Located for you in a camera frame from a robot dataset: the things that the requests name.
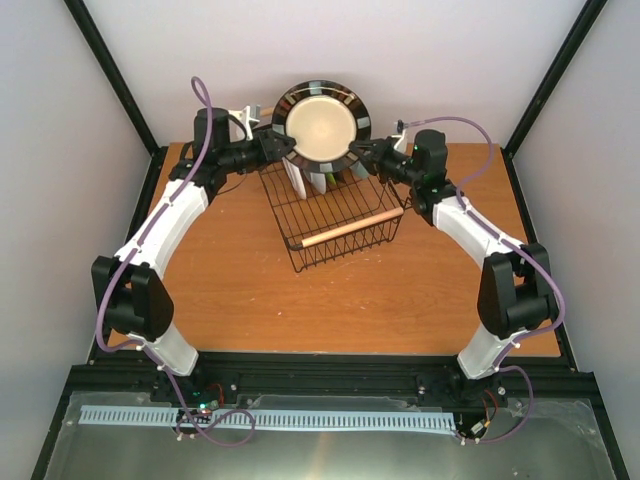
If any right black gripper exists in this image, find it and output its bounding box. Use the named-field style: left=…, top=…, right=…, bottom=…
left=347, top=136, right=420, bottom=188

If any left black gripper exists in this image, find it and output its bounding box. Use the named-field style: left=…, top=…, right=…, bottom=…
left=220, top=130, right=298, bottom=175

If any green striped rim plate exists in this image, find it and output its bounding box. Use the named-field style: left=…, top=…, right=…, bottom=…
left=282, top=158, right=307, bottom=200

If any black rimmed beige plate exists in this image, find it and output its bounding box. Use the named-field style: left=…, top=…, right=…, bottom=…
left=271, top=80, right=372, bottom=174

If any red and teal flower plate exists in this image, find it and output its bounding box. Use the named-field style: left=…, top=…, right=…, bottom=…
left=304, top=172, right=327, bottom=195

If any black wire dish rack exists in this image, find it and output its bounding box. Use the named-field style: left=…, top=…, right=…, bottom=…
left=260, top=161, right=405, bottom=273

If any mint green flower plate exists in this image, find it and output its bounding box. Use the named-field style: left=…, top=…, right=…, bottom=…
left=349, top=161, right=370, bottom=179

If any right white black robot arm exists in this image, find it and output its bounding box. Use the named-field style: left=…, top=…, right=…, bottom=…
left=348, top=129, right=563, bottom=397

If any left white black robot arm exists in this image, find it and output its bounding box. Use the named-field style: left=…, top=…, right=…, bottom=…
left=91, top=108, right=296, bottom=403

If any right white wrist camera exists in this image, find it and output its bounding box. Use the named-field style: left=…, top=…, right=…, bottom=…
left=391, top=120, right=408, bottom=154

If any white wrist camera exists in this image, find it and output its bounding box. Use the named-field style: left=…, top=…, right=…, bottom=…
left=229, top=105, right=261, bottom=140
left=391, top=120, right=408, bottom=154

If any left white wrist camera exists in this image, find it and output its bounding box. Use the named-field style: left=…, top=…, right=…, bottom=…
left=229, top=105, right=261, bottom=140

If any right black frame post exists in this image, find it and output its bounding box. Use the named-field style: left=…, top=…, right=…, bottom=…
left=503, top=0, right=609, bottom=154

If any black frame post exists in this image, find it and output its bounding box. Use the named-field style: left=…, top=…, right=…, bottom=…
left=63, top=0, right=160, bottom=155
left=503, top=0, right=609, bottom=154

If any left black frame post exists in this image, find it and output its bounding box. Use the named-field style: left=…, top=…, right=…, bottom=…
left=63, top=0, right=160, bottom=155

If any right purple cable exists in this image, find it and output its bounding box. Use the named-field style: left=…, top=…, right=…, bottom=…
left=394, top=116, right=569, bottom=446

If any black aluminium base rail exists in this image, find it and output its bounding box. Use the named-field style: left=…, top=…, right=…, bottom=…
left=69, top=349, right=599, bottom=411

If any light blue slotted cable duct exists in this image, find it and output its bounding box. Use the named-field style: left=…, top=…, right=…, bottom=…
left=77, top=405, right=456, bottom=435

